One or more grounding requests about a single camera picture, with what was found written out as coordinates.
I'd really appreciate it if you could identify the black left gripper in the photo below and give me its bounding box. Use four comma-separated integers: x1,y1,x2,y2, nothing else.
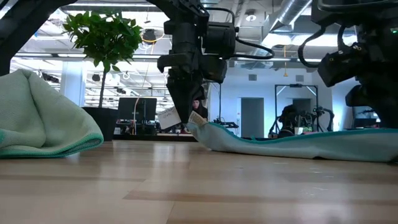
157,53,228,124

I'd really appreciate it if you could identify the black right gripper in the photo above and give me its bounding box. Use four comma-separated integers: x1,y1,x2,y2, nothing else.
345,27,398,130

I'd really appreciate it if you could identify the blue microfiber towel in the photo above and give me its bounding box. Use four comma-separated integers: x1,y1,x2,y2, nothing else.
157,107,398,163

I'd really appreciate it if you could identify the green microfiber towel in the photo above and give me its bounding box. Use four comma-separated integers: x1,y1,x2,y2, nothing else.
0,68,104,159

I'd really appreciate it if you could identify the person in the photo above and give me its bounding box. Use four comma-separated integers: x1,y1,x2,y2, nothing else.
278,104,300,138
191,98,208,121

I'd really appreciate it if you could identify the black background monitor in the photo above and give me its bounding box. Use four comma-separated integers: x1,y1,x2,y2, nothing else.
353,107,381,124
117,97,158,121

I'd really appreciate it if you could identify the black ceiling device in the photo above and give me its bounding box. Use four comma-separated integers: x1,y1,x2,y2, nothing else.
141,27,167,44

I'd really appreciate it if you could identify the grey door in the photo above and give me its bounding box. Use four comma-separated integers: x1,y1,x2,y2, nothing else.
241,97,264,139
292,98,312,125

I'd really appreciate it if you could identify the green potted plant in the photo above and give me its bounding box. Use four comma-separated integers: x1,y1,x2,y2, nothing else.
62,11,143,141

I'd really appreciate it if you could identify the black metal gantry frame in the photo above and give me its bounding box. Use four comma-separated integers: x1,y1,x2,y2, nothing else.
274,83,319,135
217,82,223,123

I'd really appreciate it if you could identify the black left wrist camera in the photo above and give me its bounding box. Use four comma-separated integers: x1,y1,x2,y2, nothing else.
203,22,238,59

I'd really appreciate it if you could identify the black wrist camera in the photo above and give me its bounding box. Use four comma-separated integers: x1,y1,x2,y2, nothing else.
317,42,368,88
203,22,238,59

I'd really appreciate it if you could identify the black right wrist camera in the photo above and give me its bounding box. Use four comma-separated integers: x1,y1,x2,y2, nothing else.
317,42,368,88

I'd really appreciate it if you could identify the black aluminium table frame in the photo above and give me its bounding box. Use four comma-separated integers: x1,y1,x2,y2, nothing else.
113,133,312,142

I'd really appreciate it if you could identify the black left camera cable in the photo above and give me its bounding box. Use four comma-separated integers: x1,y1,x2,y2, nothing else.
205,6,275,60

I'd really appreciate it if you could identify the black camera cable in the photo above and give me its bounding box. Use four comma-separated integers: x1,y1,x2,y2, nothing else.
205,6,275,60
297,24,346,68

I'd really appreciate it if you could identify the yellow hanging cord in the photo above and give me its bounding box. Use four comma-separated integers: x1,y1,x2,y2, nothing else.
282,45,289,78

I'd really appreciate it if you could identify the black right camera cable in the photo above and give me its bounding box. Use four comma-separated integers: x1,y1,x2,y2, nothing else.
297,24,346,68

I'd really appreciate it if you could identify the slanted silver air duct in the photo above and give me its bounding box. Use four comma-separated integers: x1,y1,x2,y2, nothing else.
251,0,313,58

